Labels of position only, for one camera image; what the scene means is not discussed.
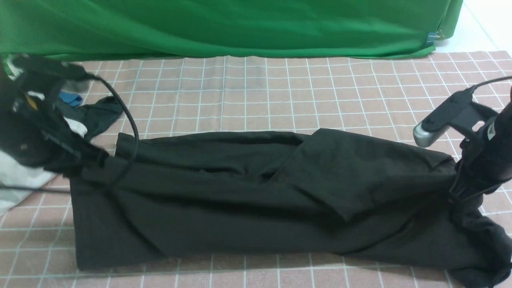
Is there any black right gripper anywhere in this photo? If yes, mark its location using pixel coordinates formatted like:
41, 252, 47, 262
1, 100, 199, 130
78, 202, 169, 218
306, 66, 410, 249
450, 120, 512, 203

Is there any blue binder clip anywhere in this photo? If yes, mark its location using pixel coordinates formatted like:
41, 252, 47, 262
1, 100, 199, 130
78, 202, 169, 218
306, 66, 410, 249
425, 31, 446, 47

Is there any black right camera cable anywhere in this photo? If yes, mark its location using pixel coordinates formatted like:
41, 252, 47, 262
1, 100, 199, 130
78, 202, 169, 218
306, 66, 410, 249
470, 75, 512, 94

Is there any white garment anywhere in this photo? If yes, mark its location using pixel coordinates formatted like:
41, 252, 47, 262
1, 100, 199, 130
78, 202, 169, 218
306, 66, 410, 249
0, 118, 88, 216

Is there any black left camera cable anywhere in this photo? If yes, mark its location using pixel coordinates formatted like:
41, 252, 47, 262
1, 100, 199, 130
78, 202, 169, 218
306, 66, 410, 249
0, 74, 140, 194

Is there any blue garment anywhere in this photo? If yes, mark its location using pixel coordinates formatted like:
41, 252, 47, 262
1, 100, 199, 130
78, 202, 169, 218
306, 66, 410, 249
59, 91, 84, 106

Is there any green backdrop cloth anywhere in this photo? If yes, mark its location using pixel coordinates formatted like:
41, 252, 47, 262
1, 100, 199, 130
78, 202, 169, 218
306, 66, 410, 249
0, 0, 463, 61

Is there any dark gray long-sleeve shirt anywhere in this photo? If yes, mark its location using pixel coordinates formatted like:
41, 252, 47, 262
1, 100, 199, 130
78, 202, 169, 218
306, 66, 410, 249
70, 129, 511, 288

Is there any black camera cable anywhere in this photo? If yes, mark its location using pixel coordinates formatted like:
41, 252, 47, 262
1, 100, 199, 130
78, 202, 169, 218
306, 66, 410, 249
470, 75, 512, 94
0, 74, 140, 194

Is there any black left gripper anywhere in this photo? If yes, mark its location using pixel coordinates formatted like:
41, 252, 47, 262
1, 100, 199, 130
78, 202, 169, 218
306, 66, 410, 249
0, 77, 109, 176

